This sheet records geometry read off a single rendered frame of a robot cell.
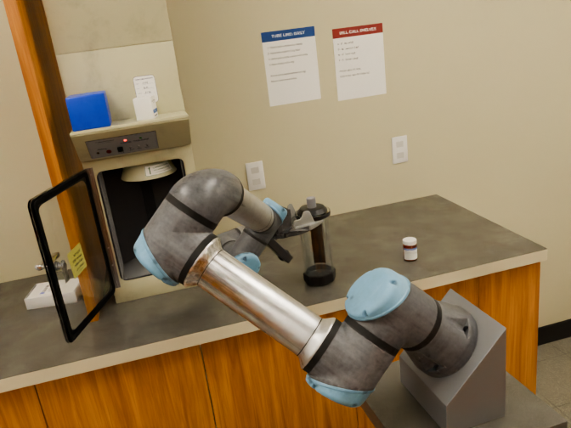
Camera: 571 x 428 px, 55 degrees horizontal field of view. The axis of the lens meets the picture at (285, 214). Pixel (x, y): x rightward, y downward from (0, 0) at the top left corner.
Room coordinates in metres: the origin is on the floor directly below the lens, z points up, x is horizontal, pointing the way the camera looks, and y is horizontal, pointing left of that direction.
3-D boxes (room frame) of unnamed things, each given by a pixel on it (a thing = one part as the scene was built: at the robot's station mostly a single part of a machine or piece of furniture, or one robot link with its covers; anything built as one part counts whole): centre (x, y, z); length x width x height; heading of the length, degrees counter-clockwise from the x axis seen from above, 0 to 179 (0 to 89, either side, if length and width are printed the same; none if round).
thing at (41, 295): (1.69, 0.80, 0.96); 0.16 x 0.12 x 0.04; 94
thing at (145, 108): (1.58, 0.35, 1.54); 0.05 x 0.05 x 0.06; 88
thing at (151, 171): (1.73, 0.42, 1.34); 0.18 x 0.18 x 0.05
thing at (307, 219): (1.52, -0.06, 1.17); 0.09 x 0.03 x 0.06; 94
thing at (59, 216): (1.43, 0.58, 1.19); 0.30 x 0.01 x 0.40; 171
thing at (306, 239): (1.58, -0.08, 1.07); 0.11 x 0.11 x 0.21
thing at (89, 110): (1.55, 0.50, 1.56); 0.10 x 0.10 x 0.09; 13
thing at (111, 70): (1.75, 0.44, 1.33); 0.32 x 0.25 x 0.77; 103
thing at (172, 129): (1.57, 0.40, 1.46); 0.32 x 0.11 x 0.10; 103
